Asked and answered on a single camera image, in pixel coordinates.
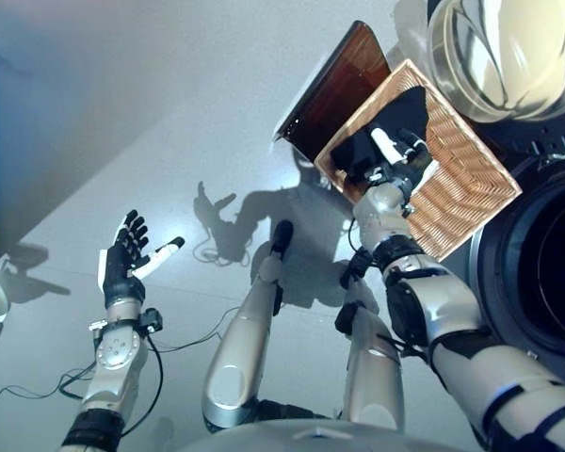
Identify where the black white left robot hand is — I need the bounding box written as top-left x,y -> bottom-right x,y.
97,210 -> 186,310

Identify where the rectangular wicker laundry basket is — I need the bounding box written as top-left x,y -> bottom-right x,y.
314,58 -> 524,263

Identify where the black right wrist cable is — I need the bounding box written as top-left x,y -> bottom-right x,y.
342,217 -> 373,258

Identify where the thin black floor cable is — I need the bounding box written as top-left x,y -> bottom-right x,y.
153,329 -> 230,354

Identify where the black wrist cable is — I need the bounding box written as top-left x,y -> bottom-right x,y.
58,329 -> 165,437
342,217 -> 373,258

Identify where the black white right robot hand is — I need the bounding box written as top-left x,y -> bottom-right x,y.
361,126 -> 442,190

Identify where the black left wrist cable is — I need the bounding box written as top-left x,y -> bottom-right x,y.
58,329 -> 165,437

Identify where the silver robot torso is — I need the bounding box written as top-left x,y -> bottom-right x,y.
178,418 -> 484,452

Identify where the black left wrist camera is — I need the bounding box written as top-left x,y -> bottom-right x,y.
138,308 -> 165,333

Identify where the dark grey washing machine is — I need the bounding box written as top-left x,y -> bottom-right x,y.
465,120 -> 565,376

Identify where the round glass washing machine door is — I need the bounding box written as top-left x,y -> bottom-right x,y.
395,0 -> 565,125

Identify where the silver right robot leg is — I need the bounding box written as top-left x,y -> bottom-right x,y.
334,249 -> 406,432

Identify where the black garment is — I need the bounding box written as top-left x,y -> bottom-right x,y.
331,84 -> 430,178

